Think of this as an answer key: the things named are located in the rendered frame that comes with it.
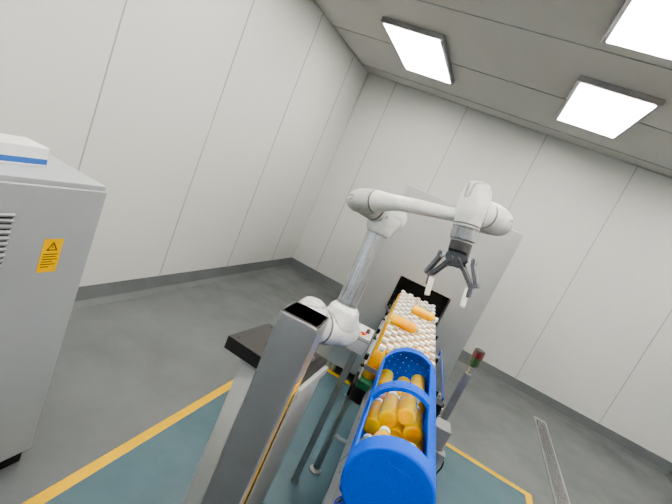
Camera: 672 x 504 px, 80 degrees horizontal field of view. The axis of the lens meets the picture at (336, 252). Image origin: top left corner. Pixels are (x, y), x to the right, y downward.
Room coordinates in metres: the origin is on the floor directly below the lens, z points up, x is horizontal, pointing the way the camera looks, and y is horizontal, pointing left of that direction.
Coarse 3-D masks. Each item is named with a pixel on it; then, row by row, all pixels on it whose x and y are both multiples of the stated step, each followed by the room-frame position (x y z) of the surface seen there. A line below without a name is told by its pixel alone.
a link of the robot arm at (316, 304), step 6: (300, 300) 1.73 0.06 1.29; (306, 300) 1.71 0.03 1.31; (312, 300) 1.72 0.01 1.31; (318, 300) 1.75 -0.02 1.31; (312, 306) 1.68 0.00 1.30; (318, 306) 1.69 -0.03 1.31; (324, 306) 1.72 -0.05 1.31; (324, 312) 1.70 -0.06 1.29; (330, 318) 1.76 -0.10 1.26; (330, 324) 1.74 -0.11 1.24; (324, 330) 1.71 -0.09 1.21; (330, 330) 1.73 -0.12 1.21; (324, 336) 1.71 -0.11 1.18
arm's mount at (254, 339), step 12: (228, 336) 1.59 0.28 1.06; (240, 336) 1.63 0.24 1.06; (252, 336) 1.69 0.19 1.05; (264, 336) 1.75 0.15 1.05; (228, 348) 1.58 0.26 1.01; (240, 348) 1.57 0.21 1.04; (252, 348) 1.57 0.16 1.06; (264, 348) 1.63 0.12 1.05; (252, 360) 1.55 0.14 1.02; (324, 360) 1.80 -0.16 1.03; (312, 372) 1.65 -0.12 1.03; (300, 384) 1.55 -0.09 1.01
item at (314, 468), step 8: (376, 336) 2.76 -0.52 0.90; (368, 352) 2.43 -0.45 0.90; (360, 368) 2.17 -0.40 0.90; (360, 376) 2.08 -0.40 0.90; (352, 384) 2.03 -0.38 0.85; (352, 392) 2.24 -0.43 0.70; (360, 392) 2.28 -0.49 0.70; (344, 400) 2.36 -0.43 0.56; (352, 400) 2.15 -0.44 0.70; (360, 400) 2.19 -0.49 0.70; (344, 408) 2.34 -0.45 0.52; (344, 416) 2.35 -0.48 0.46; (336, 424) 2.34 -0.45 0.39; (336, 432) 2.35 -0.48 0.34; (328, 440) 2.34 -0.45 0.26; (344, 440) 2.34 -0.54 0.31; (328, 448) 2.35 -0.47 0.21; (320, 456) 2.34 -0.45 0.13; (312, 464) 2.39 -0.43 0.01; (320, 464) 2.34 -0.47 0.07; (312, 472) 2.33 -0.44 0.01
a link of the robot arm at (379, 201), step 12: (372, 192) 1.74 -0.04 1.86; (384, 192) 1.72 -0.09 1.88; (372, 204) 1.71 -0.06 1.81; (384, 204) 1.67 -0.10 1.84; (396, 204) 1.64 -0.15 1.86; (408, 204) 1.62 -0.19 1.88; (420, 204) 1.61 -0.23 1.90; (432, 204) 1.61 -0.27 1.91; (432, 216) 1.61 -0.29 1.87; (444, 216) 1.60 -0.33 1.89; (504, 216) 1.45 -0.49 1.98; (480, 228) 1.46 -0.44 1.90; (492, 228) 1.44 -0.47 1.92; (504, 228) 1.47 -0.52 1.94
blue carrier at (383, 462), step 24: (384, 360) 1.86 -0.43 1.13; (408, 360) 1.90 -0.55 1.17; (384, 384) 1.51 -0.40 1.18; (408, 384) 1.49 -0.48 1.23; (432, 384) 1.65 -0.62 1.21; (432, 408) 1.44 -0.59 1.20; (360, 432) 1.21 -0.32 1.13; (432, 432) 1.28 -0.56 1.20; (360, 456) 1.06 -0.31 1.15; (384, 456) 1.05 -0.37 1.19; (408, 456) 1.04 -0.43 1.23; (432, 456) 1.14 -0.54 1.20; (360, 480) 1.06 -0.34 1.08; (384, 480) 1.05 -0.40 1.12; (408, 480) 1.04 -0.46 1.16; (432, 480) 1.04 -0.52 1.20
